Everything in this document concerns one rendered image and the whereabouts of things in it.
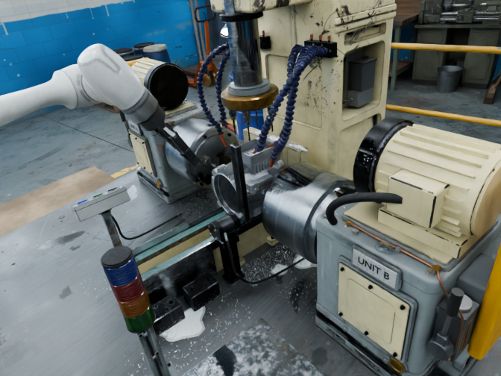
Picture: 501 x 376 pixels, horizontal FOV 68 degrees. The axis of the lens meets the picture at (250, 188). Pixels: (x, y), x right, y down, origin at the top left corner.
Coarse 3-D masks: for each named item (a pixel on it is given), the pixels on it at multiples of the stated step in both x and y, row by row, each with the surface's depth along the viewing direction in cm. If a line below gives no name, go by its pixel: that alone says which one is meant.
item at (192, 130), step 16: (176, 128) 145; (192, 128) 140; (208, 128) 137; (224, 128) 141; (192, 144) 134; (208, 144) 138; (176, 160) 141; (208, 160) 136; (224, 160) 145; (192, 176) 139; (208, 176) 142
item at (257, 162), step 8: (248, 144) 128; (256, 144) 130; (248, 152) 125; (256, 152) 124; (264, 152) 121; (248, 160) 120; (256, 160) 120; (264, 160) 122; (256, 168) 121; (264, 168) 123
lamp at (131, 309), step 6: (144, 294) 76; (138, 300) 74; (144, 300) 76; (120, 306) 75; (126, 306) 74; (132, 306) 74; (138, 306) 75; (144, 306) 76; (126, 312) 75; (132, 312) 75; (138, 312) 76; (144, 312) 77
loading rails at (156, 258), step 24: (216, 216) 131; (168, 240) 122; (192, 240) 126; (240, 240) 126; (264, 240) 134; (144, 264) 117; (168, 264) 112; (192, 264) 115; (216, 264) 122; (240, 264) 125; (168, 288) 112
